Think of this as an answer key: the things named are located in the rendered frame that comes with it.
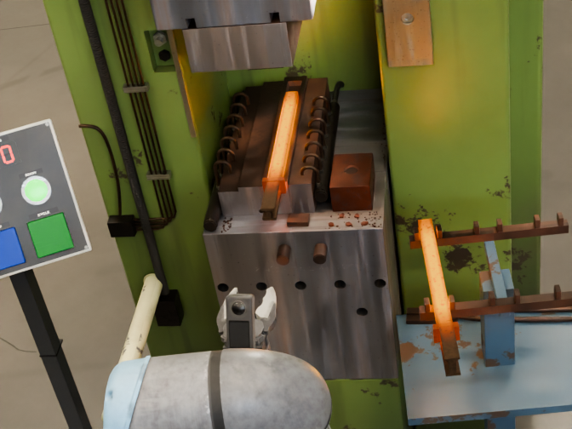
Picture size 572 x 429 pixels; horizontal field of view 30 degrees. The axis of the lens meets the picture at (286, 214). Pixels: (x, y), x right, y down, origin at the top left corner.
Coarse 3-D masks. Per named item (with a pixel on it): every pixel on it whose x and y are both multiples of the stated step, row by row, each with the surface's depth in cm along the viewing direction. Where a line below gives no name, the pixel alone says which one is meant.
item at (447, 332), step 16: (432, 240) 211; (432, 256) 207; (432, 272) 203; (432, 288) 200; (432, 304) 199; (448, 304) 196; (448, 320) 193; (448, 336) 188; (448, 352) 185; (448, 368) 187
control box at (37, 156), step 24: (48, 120) 214; (0, 144) 213; (24, 144) 213; (48, 144) 214; (0, 168) 213; (24, 168) 214; (48, 168) 215; (0, 192) 213; (24, 192) 214; (48, 192) 215; (72, 192) 216; (0, 216) 214; (24, 216) 215; (72, 216) 217; (24, 240) 215; (72, 240) 217; (24, 264) 215
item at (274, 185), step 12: (288, 96) 245; (288, 108) 241; (288, 120) 237; (288, 132) 234; (276, 144) 230; (288, 144) 231; (276, 156) 227; (276, 168) 223; (264, 180) 219; (276, 180) 219; (264, 192) 216; (276, 192) 216; (264, 204) 213; (276, 204) 217; (264, 216) 214; (276, 216) 214
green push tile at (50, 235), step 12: (48, 216) 215; (60, 216) 215; (36, 228) 215; (48, 228) 215; (60, 228) 216; (36, 240) 215; (48, 240) 215; (60, 240) 216; (36, 252) 215; (48, 252) 215
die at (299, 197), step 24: (264, 96) 250; (312, 96) 247; (264, 120) 242; (240, 144) 237; (264, 144) 234; (312, 144) 231; (240, 168) 230; (264, 168) 227; (288, 168) 224; (240, 192) 224; (288, 192) 222; (312, 192) 222
